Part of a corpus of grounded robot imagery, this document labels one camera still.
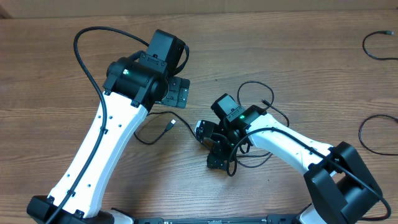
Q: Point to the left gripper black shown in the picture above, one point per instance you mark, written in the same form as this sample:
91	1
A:
178	89

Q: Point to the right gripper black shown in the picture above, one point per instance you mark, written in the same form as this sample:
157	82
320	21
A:
219	151

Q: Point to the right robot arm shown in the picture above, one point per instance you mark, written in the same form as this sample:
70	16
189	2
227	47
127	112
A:
340	185

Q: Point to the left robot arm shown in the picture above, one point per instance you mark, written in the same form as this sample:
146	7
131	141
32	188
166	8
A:
133	85

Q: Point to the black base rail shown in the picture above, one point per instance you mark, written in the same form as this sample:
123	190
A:
269	219

